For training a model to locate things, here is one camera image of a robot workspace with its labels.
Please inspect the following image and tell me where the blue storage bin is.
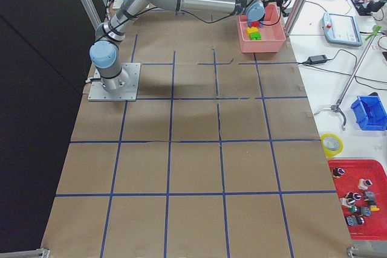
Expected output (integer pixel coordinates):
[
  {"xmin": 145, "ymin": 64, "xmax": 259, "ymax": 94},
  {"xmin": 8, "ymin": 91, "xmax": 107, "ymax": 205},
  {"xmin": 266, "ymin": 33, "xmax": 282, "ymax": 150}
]
[{"xmin": 351, "ymin": 92, "xmax": 386, "ymax": 131}]

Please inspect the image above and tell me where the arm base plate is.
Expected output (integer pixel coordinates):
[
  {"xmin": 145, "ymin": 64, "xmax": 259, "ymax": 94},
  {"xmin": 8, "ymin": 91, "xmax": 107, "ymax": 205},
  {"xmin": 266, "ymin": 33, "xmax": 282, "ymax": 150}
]
[{"xmin": 88, "ymin": 62, "xmax": 141, "ymax": 102}]

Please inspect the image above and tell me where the yellow toy block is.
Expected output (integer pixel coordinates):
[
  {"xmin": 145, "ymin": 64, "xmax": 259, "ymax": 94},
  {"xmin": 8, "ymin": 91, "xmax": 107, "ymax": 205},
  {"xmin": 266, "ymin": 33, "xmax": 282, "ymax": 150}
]
[{"xmin": 246, "ymin": 27, "xmax": 259, "ymax": 35}]

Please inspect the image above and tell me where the black braided cable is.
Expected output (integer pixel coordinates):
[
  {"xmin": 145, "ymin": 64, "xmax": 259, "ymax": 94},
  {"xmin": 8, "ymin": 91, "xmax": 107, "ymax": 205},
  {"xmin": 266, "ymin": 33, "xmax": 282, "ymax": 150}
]
[{"xmin": 178, "ymin": 7, "xmax": 282, "ymax": 28}]

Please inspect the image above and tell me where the black power adapter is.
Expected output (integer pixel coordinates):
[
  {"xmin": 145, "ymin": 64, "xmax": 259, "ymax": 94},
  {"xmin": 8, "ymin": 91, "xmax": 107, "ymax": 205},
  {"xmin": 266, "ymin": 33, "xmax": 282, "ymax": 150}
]
[{"xmin": 305, "ymin": 54, "xmax": 328, "ymax": 65}]

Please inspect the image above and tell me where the teach pendant tablet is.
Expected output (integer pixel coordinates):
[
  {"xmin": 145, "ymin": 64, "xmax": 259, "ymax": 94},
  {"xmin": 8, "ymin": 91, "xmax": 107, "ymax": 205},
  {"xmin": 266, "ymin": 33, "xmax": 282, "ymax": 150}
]
[{"xmin": 322, "ymin": 12, "xmax": 363, "ymax": 47}]

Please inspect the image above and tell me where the red toy block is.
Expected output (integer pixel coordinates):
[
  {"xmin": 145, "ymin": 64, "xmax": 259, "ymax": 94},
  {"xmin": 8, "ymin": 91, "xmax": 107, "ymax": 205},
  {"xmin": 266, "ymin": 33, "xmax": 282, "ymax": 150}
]
[{"xmin": 249, "ymin": 21, "xmax": 262, "ymax": 27}]

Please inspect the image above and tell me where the yellow tape roll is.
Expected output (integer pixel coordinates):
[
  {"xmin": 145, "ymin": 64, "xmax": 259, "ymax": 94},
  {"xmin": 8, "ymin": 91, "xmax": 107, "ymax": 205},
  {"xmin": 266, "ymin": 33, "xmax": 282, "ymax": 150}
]
[{"xmin": 320, "ymin": 133, "xmax": 343, "ymax": 158}]

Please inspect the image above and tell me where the green toy block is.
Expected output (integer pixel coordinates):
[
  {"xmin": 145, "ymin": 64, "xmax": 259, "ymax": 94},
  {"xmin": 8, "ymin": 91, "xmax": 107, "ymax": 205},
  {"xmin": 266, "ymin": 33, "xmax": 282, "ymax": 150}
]
[{"xmin": 249, "ymin": 31, "xmax": 262, "ymax": 40}]

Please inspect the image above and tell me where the red parts tray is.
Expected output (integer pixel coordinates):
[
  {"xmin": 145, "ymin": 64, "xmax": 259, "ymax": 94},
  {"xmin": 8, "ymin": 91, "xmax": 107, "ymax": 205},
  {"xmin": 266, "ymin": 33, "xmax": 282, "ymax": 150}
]
[{"xmin": 328, "ymin": 159, "xmax": 386, "ymax": 240}]

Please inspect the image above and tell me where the pink plastic box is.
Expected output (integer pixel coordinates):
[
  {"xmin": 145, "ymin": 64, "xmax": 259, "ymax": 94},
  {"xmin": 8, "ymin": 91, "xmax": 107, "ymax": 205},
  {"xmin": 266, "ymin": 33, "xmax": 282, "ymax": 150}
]
[{"xmin": 236, "ymin": 3, "xmax": 286, "ymax": 53}]

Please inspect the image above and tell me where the grabber reach tool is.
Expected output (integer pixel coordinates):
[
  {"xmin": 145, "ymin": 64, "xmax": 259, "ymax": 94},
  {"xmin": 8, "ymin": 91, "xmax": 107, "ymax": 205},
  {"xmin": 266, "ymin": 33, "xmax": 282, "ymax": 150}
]
[{"xmin": 313, "ymin": 24, "xmax": 382, "ymax": 132}]

